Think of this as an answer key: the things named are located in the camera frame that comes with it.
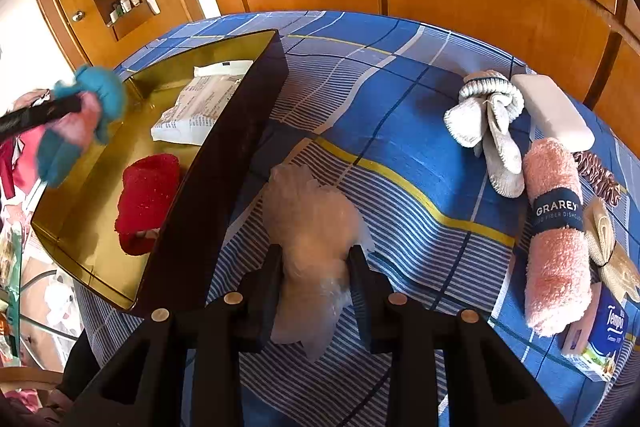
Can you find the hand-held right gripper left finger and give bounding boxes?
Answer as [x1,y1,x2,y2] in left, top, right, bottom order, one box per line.
[62,244,286,427]

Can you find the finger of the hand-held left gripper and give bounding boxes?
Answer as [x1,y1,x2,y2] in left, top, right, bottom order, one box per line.
[0,96,83,140]

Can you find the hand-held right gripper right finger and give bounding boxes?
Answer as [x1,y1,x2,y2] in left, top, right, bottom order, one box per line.
[347,244,568,427]

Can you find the blue and pink plush toy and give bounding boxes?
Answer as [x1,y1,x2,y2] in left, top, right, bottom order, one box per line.
[37,66,128,188]

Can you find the clear plastic bag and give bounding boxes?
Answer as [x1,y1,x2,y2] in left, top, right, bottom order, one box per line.
[151,59,255,145]
[261,163,375,363]

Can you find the gold metal tray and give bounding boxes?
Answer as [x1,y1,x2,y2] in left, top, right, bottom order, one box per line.
[31,28,288,315]

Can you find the red fluffy cloth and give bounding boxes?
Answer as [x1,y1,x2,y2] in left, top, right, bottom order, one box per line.
[114,153,182,256]

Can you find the pink towel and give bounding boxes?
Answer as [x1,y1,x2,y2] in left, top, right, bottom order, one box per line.
[521,137,593,339]

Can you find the white knotted socks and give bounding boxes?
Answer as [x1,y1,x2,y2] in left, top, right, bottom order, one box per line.
[444,69,527,198]

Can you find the tissue packet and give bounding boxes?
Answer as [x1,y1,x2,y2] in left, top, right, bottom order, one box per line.
[560,282,632,383]

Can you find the white soft pad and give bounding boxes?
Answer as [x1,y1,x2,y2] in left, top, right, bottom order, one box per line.
[510,73,596,152]

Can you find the green glass table top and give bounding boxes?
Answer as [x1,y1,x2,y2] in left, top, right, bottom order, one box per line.
[0,207,81,358]

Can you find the white patterned paper bag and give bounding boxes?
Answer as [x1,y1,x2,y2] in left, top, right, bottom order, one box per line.
[42,274,83,338]

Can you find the person's dark clothing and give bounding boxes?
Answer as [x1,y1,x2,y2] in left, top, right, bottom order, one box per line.
[55,332,106,408]

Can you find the beige loofah cloth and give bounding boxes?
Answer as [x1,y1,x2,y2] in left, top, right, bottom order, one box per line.
[582,197,640,303]

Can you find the brown scrunchie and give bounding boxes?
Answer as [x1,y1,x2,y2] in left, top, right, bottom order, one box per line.
[572,150,628,202]

